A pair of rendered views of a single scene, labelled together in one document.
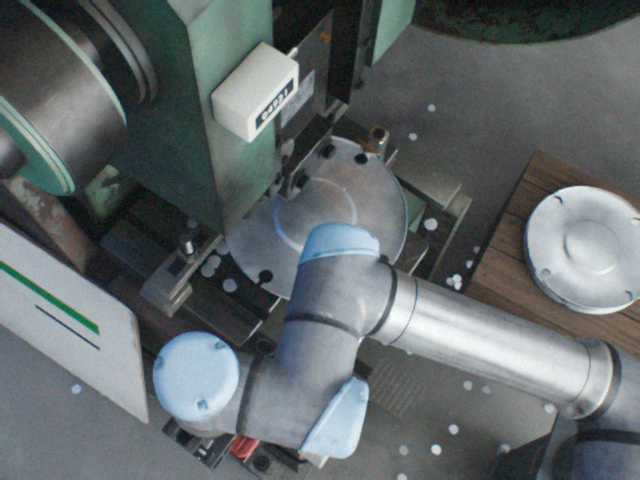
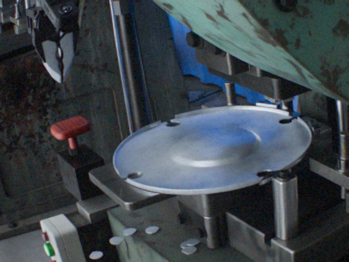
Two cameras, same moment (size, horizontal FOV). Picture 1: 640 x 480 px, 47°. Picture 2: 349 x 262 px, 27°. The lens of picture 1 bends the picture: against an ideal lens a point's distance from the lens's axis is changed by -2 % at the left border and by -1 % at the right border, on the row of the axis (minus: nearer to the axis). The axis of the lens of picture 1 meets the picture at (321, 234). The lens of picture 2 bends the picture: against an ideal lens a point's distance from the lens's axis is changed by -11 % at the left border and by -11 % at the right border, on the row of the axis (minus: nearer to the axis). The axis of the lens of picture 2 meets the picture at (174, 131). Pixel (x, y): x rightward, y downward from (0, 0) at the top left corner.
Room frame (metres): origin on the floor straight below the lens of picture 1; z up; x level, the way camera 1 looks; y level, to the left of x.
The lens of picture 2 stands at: (1.04, -0.86, 1.21)
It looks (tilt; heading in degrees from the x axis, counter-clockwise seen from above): 21 degrees down; 125
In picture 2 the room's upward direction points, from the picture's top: 9 degrees counter-clockwise
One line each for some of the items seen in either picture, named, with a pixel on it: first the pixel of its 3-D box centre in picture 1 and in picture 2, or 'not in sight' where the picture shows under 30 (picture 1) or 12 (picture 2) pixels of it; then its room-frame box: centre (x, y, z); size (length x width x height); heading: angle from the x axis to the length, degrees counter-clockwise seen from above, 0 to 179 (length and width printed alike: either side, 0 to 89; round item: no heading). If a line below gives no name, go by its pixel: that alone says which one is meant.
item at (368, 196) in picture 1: (315, 214); (215, 145); (0.50, 0.01, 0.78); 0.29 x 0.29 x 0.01
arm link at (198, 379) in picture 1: (202, 383); not in sight; (0.14, 0.10, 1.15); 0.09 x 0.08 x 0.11; 82
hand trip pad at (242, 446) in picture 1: (239, 432); (73, 143); (0.16, 0.09, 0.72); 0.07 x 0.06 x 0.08; 60
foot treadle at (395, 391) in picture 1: (308, 332); not in sight; (0.49, 0.00, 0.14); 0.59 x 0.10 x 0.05; 60
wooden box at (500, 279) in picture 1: (560, 278); not in sight; (0.68, -0.59, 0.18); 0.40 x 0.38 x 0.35; 66
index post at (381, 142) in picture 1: (376, 146); (285, 204); (0.65, -0.08, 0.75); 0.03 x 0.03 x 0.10; 60
